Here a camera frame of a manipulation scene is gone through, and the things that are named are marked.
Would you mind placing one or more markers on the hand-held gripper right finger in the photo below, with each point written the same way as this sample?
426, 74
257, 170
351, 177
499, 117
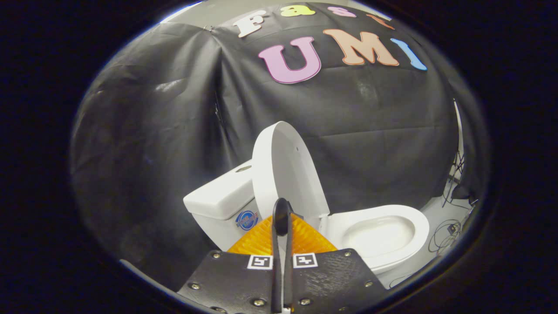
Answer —
288, 279

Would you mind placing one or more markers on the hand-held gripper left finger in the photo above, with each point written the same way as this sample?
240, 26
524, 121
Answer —
276, 279

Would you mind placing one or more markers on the black round lid tab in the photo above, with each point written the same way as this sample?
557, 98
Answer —
282, 213

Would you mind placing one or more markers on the white toilet lid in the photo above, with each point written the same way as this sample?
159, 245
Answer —
283, 174

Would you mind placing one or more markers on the white toilet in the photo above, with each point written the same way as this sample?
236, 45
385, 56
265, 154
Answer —
218, 200

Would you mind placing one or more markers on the white toilet seat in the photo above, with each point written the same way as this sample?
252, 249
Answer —
412, 218

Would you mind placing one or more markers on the black backdrop cloth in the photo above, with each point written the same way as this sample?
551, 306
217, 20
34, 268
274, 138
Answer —
165, 152

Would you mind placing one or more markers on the black light stand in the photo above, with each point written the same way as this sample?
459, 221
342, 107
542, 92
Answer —
459, 152

